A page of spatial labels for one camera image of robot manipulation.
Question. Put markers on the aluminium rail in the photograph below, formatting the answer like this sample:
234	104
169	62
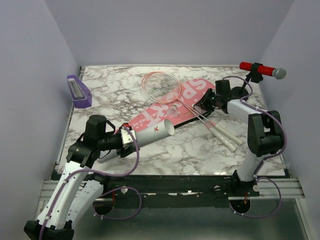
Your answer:
290	188

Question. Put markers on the white shuttlecock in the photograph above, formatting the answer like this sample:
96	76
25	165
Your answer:
172	111

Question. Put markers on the red microphone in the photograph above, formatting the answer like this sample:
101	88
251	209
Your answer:
277	73

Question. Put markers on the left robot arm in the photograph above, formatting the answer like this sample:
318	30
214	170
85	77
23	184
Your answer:
56	220

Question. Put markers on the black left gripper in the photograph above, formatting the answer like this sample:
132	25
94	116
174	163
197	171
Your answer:
124	152

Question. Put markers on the pink badminton racket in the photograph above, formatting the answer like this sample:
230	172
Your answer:
160	85

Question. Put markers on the pink racket bag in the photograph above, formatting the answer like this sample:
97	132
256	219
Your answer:
193	90

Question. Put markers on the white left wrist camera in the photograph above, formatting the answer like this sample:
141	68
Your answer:
127	136

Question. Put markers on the purple wedge device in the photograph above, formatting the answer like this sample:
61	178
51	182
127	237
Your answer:
80	93

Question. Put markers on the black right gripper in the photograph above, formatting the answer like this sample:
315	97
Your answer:
203	103

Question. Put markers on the white shuttlecock tube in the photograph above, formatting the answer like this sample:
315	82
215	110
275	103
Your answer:
151	134

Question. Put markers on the black base frame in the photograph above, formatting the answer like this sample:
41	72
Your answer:
171	191

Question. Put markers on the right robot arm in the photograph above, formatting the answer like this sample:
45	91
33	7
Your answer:
266	137

